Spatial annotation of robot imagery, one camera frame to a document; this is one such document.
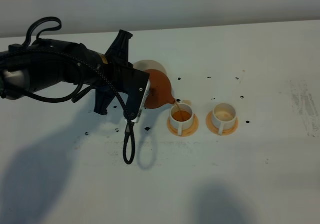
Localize black braided camera cable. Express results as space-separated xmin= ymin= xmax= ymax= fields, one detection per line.
xmin=0 ymin=49 xmax=136 ymax=165

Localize orange saucer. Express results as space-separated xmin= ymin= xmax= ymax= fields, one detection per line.
xmin=206 ymin=112 xmax=238 ymax=135
xmin=166 ymin=115 xmax=199 ymax=137

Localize left white teacup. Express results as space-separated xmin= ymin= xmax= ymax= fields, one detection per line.
xmin=167 ymin=102 xmax=195 ymax=136

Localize brown clay teapot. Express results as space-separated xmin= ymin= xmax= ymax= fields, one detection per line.
xmin=144 ymin=69 xmax=176 ymax=109

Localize right white teacup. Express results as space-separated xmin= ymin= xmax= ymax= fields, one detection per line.
xmin=211 ymin=103 xmax=237 ymax=135

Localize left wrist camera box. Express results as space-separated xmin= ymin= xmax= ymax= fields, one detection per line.
xmin=117 ymin=67 xmax=151 ymax=123

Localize left orange saucer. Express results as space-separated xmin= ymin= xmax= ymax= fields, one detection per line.
xmin=166 ymin=115 xmax=199 ymax=137

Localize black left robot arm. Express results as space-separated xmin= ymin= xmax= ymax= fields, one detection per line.
xmin=0 ymin=30 xmax=140 ymax=120

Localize cream round teapot coaster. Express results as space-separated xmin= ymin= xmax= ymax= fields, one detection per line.
xmin=133 ymin=60 xmax=167 ymax=75

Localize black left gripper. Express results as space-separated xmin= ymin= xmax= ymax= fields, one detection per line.
xmin=26 ymin=30 xmax=133 ymax=115

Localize right orange saucer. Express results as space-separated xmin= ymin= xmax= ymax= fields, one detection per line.
xmin=206 ymin=112 xmax=238 ymax=135

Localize white teacup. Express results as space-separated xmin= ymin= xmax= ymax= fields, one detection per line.
xmin=211 ymin=103 xmax=237 ymax=135
xmin=167 ymin=102 xmax=195 ymax=136

